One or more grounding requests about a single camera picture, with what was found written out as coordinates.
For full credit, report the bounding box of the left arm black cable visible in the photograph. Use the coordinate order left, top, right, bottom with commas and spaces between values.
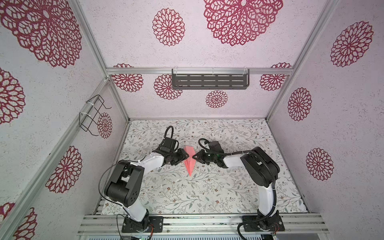
160, 125, 175, 148

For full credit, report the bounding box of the black wire wall rack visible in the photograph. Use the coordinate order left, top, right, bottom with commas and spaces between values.
78, 95, 111, 137

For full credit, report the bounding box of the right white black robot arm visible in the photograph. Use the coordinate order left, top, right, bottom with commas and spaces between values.
193, 147, 280, 226

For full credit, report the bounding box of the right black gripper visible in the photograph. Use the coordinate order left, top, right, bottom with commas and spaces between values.
192, 149, 217, 165

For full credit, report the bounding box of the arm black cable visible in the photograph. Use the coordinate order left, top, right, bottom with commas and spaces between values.
197, 137, 277, 240
160, 125, 175, 148

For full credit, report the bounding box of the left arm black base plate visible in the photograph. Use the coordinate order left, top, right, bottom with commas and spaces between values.
122, 216, 164, 234

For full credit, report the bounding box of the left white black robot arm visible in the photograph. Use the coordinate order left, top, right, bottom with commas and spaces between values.
104, 149, 189, 223

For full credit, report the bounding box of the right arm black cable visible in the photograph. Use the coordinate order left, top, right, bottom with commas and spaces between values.
197, 137, 277, 240

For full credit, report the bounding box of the pink square paper sheet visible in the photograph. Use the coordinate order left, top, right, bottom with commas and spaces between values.
184, 146, 196, 177

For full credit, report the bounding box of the aluminium front rail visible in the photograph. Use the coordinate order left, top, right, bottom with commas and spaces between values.
77, 213, 330, 236

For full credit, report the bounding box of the dark grey slotted wall shelf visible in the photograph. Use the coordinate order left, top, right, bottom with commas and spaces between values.
171, 69, 250, 90

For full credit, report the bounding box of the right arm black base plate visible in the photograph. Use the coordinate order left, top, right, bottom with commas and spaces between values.
242, 212, 285, 233

